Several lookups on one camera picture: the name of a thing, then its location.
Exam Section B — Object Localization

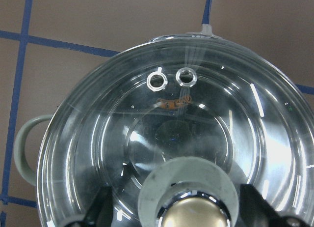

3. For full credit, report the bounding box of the glass pot lid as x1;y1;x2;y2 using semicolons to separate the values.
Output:
37;35;314;227

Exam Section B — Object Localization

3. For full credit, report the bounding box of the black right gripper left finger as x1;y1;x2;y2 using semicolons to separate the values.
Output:
78;186;113;227

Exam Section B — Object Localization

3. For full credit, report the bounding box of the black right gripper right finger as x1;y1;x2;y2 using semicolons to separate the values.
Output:
239;184;287;227

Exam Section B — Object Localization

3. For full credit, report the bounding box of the grey-green cooking pot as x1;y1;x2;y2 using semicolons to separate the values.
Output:
13;114;53;186

